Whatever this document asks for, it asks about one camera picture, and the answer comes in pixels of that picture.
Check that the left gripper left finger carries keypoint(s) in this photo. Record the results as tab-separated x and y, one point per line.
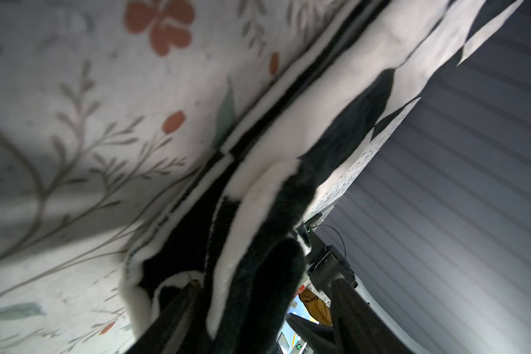
170	329

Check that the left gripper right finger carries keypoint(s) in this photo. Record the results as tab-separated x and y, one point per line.
356	327

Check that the black white checkered pillowcase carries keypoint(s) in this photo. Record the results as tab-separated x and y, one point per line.
234	227

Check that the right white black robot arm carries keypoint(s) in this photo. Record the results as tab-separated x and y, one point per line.
326	264

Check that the floral table cloth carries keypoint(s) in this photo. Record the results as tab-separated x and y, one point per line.
107	109

